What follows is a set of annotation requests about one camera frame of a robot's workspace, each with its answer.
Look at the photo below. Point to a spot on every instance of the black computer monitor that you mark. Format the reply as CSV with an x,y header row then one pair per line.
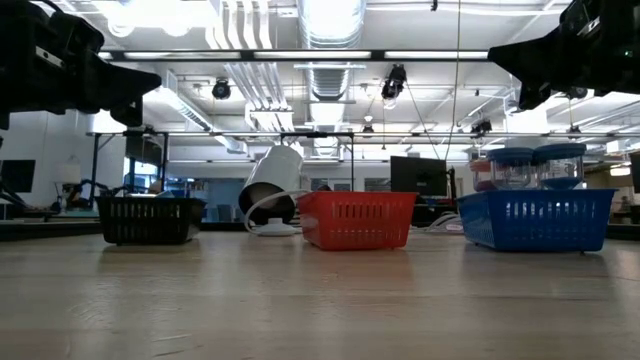
x,y
20,176
417,175

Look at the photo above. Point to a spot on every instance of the black plastic basket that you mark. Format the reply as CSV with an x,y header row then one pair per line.
x,y
150,220

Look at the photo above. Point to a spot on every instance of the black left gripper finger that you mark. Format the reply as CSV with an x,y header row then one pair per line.
x,y
130,112
127,85

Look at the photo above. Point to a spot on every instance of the black background rig frame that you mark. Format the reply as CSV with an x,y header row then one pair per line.
x,y
352,160

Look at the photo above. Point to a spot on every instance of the silver ceiling air duct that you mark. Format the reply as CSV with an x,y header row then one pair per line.
x,y
332,25

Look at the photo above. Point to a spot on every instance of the black aluminium table frame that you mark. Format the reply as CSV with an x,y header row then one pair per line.
x,y
620,232

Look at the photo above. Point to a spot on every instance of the white spot lamp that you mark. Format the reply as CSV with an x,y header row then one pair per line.
x,y
275,170

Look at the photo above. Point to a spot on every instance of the black overhead light bar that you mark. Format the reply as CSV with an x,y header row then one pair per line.
x,y
377,55

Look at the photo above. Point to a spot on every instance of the white cylindrical appliance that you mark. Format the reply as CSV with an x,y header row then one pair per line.
x,y
525,141

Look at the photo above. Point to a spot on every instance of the blue plastic basket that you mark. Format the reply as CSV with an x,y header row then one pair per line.
x,y
535,217

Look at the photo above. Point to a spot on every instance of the black overhead camera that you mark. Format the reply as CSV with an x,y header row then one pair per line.
x,y
395,80

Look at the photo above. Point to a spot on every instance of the red plastic basket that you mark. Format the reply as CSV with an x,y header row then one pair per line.
x,y
355,220

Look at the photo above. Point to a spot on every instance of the light blue capped sand timer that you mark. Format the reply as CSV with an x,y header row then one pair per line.
x,y
510,155

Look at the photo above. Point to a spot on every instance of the clear jars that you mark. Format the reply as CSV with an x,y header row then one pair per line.
x,y
560,150

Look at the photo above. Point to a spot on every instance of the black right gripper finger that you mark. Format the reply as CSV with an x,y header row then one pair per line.
x,y
540,85
530,52

